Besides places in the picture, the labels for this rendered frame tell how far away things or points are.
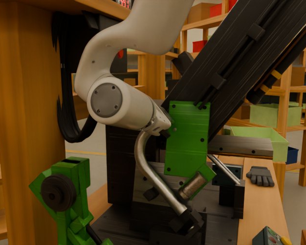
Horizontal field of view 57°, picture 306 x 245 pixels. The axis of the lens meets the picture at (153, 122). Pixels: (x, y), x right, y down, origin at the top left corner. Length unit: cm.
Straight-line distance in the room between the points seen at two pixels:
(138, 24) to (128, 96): 12
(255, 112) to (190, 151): 290
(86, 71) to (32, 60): 20
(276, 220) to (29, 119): 77
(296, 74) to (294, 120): 54
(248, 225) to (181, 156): 31
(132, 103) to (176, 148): 33
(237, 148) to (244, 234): 24
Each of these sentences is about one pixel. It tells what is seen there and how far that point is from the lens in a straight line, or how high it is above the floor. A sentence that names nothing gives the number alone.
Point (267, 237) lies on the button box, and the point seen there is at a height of 96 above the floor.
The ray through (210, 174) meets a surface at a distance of 78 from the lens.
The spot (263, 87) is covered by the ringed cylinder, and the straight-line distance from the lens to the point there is 97.
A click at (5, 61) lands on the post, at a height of 138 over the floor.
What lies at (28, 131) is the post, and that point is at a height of 122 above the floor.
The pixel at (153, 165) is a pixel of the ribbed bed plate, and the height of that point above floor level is 109.
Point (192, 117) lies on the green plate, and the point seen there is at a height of 123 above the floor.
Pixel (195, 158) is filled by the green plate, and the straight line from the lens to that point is 78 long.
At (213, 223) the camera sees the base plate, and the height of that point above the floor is 90.
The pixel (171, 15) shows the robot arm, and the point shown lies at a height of 144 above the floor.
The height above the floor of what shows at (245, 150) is 112.
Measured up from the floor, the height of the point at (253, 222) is 90.
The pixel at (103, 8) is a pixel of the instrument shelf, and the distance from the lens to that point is 77.
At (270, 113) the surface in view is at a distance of 350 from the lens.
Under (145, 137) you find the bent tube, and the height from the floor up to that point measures 117.
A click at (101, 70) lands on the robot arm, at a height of 136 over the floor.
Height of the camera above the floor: 136
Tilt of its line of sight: 10 degrees down
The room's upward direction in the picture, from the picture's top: straight up
